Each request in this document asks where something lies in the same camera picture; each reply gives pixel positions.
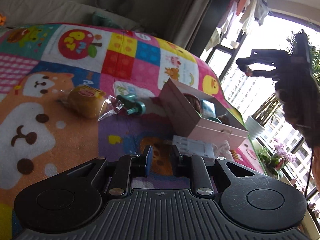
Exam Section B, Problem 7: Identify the white plastic box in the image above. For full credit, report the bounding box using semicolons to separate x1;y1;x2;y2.
172;135;215;165

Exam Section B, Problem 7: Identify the blue white tissue pack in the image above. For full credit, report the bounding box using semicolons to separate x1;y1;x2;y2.
200;99;216;119

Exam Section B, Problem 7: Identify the brown knitted toy red hat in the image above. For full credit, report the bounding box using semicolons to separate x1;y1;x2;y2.
183;93;202;116

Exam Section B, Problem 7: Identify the bread squishy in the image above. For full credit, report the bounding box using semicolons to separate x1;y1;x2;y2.
58;85;123;121

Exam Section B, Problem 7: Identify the hand in brown knitted glove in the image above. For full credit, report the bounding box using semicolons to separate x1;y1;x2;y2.
275;75;319;148

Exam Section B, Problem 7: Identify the pink cardboard box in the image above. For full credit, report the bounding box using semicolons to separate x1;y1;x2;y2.
159;79;248;150

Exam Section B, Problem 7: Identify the white pot palm plant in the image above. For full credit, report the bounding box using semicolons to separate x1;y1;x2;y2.
252;31;319;126

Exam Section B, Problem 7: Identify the pink orchid in white pot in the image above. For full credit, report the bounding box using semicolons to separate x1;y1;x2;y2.
257;138;296;179

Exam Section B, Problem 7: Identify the colourful cartoon play mat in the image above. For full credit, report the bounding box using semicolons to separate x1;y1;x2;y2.
0;22;266;240

